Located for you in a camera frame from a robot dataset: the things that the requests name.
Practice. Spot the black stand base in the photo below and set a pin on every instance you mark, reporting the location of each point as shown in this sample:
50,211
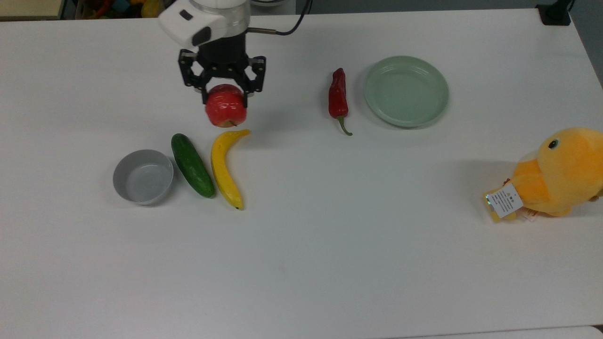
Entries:
555,13

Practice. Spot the red chili pepper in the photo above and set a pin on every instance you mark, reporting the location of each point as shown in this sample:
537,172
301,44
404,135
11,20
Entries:
338,96

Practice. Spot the green cucumber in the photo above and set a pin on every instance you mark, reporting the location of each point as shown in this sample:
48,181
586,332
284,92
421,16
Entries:
191,165

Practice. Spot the small grey bowl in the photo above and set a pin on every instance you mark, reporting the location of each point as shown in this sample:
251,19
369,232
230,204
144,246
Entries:
142,178

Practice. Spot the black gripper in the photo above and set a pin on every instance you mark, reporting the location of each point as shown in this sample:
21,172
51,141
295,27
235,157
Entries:
222,54

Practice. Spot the yellow banana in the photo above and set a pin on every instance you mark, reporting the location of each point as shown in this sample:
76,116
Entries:
222,172

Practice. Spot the wooden board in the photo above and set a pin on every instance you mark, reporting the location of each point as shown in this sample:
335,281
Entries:
30,8

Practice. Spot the orange plush toy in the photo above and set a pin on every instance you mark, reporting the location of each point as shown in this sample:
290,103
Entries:
560,174

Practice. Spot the red apple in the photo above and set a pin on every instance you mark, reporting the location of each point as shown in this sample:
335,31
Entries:
226,107

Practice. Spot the pale green plate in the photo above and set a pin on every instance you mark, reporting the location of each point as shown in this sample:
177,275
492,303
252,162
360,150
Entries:
406,91

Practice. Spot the bin of colourful toys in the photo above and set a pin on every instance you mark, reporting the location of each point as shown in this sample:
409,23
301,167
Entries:
120,7

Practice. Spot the white toy label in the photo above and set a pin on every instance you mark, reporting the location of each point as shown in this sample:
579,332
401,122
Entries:
505,201

